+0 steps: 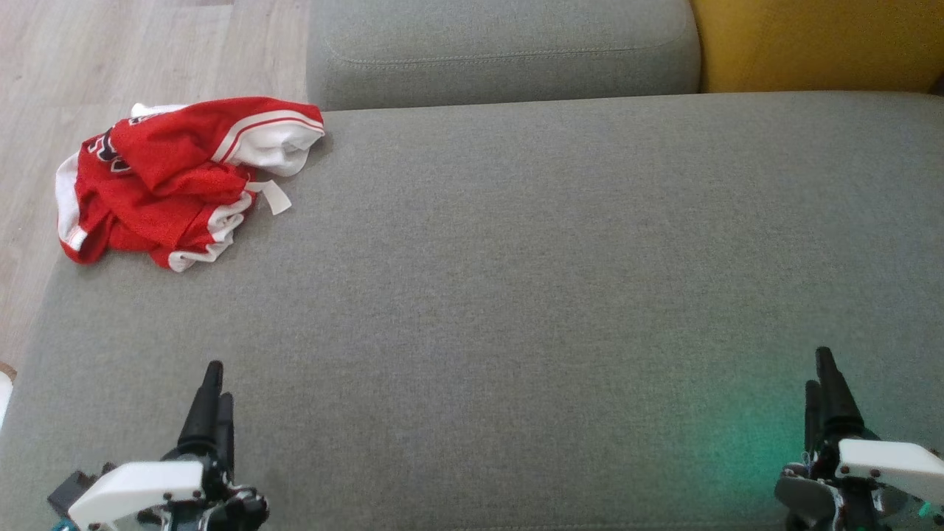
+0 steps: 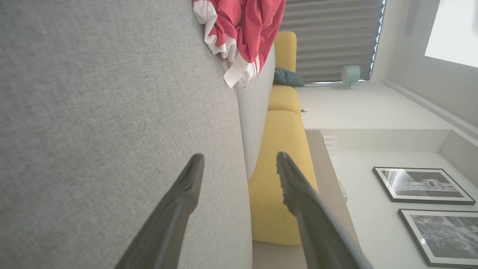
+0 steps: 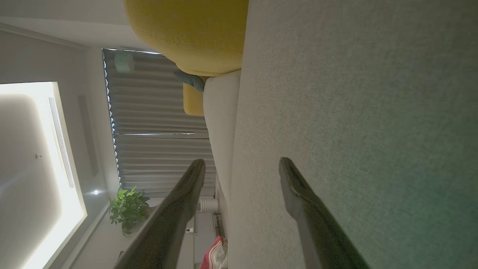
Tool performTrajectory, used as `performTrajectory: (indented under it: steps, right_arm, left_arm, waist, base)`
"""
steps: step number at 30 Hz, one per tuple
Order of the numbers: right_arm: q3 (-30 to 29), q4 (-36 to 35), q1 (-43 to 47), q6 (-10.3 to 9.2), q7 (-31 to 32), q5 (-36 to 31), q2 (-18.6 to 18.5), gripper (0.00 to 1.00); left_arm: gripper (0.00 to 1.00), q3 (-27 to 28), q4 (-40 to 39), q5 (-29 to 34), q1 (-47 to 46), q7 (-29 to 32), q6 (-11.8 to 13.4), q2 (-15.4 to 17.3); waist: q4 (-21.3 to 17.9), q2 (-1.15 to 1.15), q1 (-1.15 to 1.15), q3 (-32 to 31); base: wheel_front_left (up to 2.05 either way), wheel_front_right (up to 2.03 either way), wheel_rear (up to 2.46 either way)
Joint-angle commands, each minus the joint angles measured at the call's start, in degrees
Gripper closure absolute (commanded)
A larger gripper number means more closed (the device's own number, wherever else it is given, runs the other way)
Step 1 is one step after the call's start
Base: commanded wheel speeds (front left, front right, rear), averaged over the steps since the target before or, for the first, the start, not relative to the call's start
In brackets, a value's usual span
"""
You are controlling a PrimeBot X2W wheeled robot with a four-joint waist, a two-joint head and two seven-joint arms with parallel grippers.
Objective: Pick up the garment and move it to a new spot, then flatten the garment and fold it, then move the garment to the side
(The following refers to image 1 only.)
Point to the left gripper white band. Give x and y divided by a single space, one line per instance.
133 490

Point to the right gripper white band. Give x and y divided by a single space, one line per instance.
892 468

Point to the red white basketball shorts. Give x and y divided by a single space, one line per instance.
162 155

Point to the white round stool brown rim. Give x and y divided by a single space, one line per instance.
4 398

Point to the large grey sofa seat cushion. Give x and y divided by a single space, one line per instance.
516 295

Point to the large yellow sofa back cushion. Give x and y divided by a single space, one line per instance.
811 44

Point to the narrow grey sofa seat cushion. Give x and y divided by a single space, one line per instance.
501 51

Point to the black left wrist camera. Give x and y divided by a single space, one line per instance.
70 490

